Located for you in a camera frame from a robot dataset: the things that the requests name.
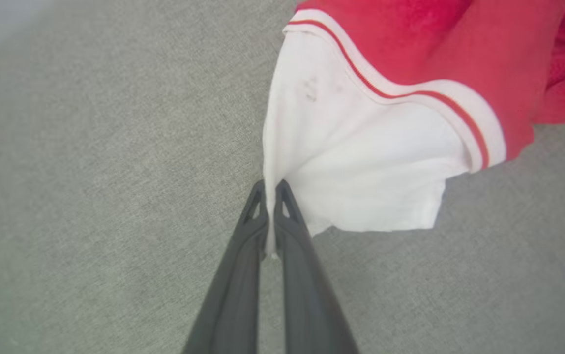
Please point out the red and white shirt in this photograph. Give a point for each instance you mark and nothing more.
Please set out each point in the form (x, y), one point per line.
(361, 147)

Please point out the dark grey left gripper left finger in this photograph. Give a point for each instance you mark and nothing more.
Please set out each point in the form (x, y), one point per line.
(235, 295)

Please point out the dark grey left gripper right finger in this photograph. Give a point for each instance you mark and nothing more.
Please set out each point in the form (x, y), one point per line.
(307, 300)

